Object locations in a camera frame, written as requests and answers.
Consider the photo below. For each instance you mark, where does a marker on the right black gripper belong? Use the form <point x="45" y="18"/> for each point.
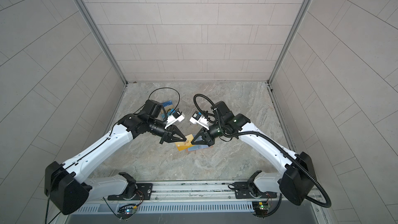
<point x="207" y="136"/>

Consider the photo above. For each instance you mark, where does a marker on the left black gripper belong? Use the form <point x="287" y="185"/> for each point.
<point x="168" y="132"/>

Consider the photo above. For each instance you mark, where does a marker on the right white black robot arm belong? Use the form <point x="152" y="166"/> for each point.
<point x="291" y="178"/>

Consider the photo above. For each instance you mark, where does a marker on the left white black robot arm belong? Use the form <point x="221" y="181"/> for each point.
<point x="67" y="184"/>

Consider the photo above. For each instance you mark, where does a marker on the teal card on table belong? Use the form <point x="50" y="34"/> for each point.
<point x="164" y="116"/>

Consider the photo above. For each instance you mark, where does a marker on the gold beige card on table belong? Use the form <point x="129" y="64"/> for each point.
<point x="169" y="109"/>

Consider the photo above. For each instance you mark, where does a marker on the blue VIP card on table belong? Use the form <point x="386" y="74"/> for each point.
<point x="167" y="103"/>

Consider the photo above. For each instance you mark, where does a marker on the white ventilation grille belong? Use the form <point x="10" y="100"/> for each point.
<point x="171" y="207"/>

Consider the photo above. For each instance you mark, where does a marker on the right green circuit board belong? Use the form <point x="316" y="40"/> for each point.
<point x="261" y="208"/>

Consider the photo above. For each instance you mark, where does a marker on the green circuit board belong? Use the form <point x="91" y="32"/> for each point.
<point x="261" y="208"/>
<point x="128" y="209"/>

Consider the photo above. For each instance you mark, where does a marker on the left green circuit board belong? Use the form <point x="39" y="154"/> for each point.
<point x="128" y="209"/>

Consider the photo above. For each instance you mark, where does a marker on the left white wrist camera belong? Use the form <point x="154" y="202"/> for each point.
<point x="176" y="116"/>

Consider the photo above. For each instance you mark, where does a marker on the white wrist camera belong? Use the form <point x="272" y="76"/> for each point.
<point x="176" y="116"/>
<point x="198" y="118"/>

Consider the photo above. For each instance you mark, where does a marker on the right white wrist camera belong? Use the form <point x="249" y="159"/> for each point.
<point x="198" y="118"/>

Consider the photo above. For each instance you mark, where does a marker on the aluminium mounting rail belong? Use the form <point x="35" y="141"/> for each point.
<point x="192" y="189"/>

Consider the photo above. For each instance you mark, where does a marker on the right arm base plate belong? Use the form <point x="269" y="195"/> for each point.
<point x="244" y="190"/>

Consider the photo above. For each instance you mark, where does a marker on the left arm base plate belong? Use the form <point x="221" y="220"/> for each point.
<point x="138" y="192"/>

